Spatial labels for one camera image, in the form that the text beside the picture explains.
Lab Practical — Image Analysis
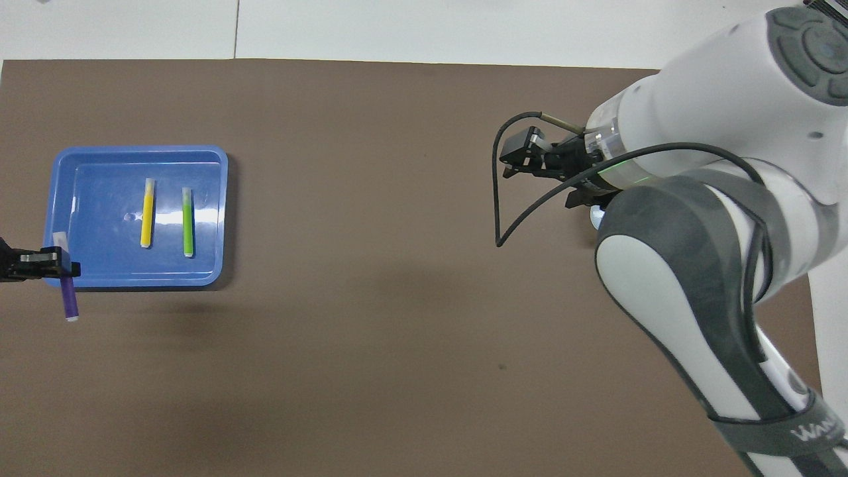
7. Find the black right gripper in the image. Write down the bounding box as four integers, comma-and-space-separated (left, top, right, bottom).
499, 127, 622, 210

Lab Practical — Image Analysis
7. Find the purple pen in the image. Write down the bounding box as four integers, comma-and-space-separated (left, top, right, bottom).
52, 231, 80, 323

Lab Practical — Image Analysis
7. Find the yellow pen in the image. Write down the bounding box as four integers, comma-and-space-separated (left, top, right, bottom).
140, 178, 157, 250

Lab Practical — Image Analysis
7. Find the green pen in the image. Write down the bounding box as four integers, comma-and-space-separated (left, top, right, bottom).
182, 187, 195, 258

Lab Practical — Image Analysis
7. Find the blue plastic tray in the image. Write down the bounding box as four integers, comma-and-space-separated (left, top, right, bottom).
41, 145, 229, 289

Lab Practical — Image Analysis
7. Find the brown table mat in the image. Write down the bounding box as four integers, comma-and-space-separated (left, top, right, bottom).
0, 58, 833, 477

